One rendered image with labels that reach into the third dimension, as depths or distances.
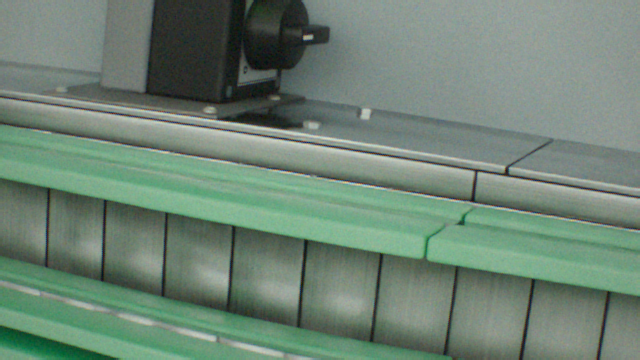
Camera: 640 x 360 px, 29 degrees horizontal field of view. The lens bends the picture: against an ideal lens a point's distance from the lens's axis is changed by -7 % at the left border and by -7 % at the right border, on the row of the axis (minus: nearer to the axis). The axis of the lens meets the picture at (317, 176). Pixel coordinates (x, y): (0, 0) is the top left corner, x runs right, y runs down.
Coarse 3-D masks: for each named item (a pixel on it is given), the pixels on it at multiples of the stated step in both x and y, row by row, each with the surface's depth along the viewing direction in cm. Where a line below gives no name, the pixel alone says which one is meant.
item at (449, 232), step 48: (0, 144) 64; (48, 144) 64; (96, 144) 65; (96, 192) 57; (144, 192) 56; (192, 192) 56; (240, 192) 57; (288, 192) 59; (336, 192) 59; (384, 192) 60; (336, 240) 53; (384, 240) 52; (432, 240) 51; (480, 240) 52; (528, 240) 52; (576, 240) 54; (624, 240) 54; (624, 288) 49
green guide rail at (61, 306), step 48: (0, 288) 63; (48, 288) 65; (96, 288) 65; (48, 336) 59; (96, 336) 58; (144, 336) 59; (192, 336) 60; (240, 336) 61; (288, 336) 61; (336, 336) 62
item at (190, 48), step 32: (128, 0) 70; (160, 0) 69; (192, 0) 68; (224, 0) 68; (128, 32) 70; (160, 32) 69; (192, 32) 69; (224, 32) 68; (128, 64) 70; (160, 64) 70; (192, 64) 69; (224, 64) 68; (160, 96) 70; (192, 96) 69; (224, 96) 69
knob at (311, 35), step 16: (256, 0) 70; (272, 0) 70; (288, 0) 70; (256, 16) 69; (272, 16) 69; (288, 16) 69; (304, 16) 71; (256, 32) 69; (272, 32) 69; (288, 32) 69; (304, 32) 69; (320, 32) 71; (256, 48) 69; (272, 48) 69; (288, 48) 70; (304, 48) 72; (256, 64) 70; (272, 64) 70; (288, 64) 70
